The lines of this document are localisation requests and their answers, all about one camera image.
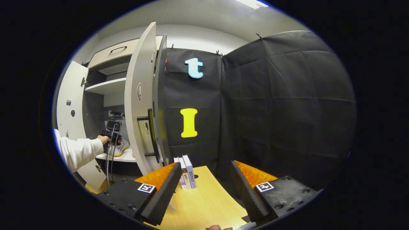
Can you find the white shoe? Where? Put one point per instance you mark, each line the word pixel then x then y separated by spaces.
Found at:
pixel 122 148

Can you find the brown spine book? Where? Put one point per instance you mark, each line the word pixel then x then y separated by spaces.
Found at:
pixel 186 179

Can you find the beige cabinet drawer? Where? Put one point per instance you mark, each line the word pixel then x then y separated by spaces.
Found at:
pixel 102 59

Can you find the white and grey shoe cabinet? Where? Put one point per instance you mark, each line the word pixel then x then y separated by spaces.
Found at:
pixel 107 86

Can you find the ceiling light strip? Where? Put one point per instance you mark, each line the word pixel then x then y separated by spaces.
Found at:
pixel 252 3

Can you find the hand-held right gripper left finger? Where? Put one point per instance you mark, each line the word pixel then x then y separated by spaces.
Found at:
pixel 166 195

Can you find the cabinet door with cat sticker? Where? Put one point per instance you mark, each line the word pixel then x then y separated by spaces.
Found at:
pixel 137 127

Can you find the black backdrop cloth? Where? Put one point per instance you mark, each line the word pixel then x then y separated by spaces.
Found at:
pixel 271 111

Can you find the cabinet door with camera sticker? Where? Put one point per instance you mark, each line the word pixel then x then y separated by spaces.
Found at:
pixel 70 95

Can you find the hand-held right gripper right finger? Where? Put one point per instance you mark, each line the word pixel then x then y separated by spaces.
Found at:
pixel 246 195

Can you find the pink spine book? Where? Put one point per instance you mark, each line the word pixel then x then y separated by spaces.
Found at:
pixel 181 180

